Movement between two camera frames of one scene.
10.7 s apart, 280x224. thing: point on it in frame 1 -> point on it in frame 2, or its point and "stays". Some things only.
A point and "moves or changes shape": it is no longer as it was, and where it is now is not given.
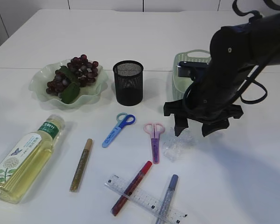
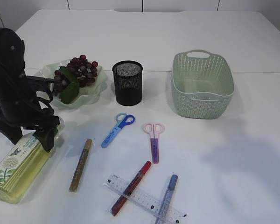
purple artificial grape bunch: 68,80 stays
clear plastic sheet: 173,145 moves or changes shape
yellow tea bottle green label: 12,178 stays
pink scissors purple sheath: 154,130 stays
